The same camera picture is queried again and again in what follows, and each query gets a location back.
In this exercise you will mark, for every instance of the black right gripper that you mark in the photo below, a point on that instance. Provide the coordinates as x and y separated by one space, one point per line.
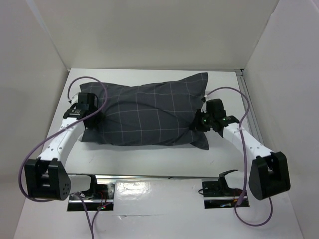
197 122

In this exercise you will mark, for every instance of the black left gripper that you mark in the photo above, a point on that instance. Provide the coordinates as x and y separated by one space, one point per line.
99 116

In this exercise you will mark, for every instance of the dark grey checked pillowcase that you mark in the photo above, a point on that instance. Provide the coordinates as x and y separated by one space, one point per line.
150 114

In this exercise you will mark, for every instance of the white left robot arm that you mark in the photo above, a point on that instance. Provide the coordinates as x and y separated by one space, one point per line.
46 177

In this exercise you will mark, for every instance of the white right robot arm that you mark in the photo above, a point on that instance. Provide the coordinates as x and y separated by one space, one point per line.
266 172

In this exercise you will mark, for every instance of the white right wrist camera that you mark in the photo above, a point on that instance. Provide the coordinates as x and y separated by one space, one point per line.
204 100

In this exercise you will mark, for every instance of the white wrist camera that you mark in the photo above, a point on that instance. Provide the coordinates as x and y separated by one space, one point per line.
204 100
74 99

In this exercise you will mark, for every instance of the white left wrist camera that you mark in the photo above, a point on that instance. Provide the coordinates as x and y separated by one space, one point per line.
74 99

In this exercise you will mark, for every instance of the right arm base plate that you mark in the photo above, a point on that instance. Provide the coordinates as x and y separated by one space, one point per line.
217 194

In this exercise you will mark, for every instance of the aluminium front rail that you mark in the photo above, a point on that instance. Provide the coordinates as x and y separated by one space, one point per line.
113 178

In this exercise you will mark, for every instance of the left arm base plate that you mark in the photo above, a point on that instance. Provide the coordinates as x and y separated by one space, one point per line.
99 197

